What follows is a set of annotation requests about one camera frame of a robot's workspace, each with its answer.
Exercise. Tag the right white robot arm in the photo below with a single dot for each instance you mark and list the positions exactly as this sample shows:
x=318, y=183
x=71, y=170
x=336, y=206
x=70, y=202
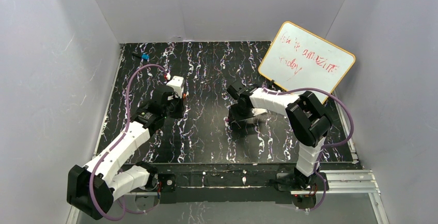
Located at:
x=308, y=120

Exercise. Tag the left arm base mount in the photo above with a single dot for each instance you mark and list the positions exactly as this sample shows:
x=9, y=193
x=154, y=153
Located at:
x=149, y=197

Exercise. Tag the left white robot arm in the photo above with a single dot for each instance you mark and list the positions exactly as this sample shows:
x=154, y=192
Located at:
x=94, y=187

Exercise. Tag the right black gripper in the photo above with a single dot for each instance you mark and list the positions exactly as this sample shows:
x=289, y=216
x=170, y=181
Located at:
x=236, y=113

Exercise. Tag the whiteboard with orange frame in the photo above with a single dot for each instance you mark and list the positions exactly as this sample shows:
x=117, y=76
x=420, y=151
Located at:
x=298, y=58

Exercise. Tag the blue capped black marker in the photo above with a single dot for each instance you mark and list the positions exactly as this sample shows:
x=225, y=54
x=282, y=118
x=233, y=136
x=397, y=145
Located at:
x=140, y=55

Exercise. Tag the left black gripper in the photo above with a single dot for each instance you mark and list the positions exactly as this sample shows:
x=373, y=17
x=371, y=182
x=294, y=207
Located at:
x=174, y=107

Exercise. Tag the aluminium frame rail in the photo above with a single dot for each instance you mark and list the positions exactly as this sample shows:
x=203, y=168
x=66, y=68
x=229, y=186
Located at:
x=248, y=183

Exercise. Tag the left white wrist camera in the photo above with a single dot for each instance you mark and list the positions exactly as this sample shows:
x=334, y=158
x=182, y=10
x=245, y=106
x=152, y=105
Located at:
x=177, y=83

